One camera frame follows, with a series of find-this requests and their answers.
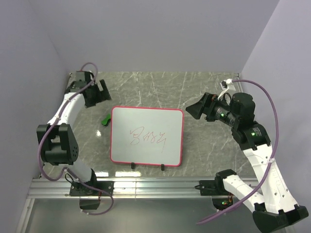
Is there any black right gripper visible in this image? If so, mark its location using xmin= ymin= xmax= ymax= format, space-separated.
xmin=185 ymin=92 xmax=239 ymax=127

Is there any green whiteboard eraser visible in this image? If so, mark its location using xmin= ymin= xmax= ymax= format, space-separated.
xmin=101 ymin=114 xmax=111 ymax=127

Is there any pink framed whiteboard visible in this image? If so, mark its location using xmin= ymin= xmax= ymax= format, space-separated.
xmin=110 ymin=106 xmax=184 ymax=167

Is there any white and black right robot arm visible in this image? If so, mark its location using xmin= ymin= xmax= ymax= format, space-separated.
xmin=186 ymin=93 xmax=309 ymax=233

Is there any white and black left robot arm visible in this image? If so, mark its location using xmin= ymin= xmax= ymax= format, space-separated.
xmin=36 ymin=70 xmax=111 ymax=196

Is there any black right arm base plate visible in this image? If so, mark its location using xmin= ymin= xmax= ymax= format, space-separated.
xmin=194 ymin=180 xmax=229 ymax=196

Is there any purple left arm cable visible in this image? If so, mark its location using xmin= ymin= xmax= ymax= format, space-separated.
xmin=35 ymin=62 xmax=114 ymax=216

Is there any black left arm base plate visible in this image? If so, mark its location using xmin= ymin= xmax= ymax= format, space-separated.
xmin=69 ymin=181 xmax=114 ymax=197

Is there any aluminium mounting rail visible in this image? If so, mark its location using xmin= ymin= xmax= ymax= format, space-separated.
xmin=28 ymin=178 xmax=262 ymax=199

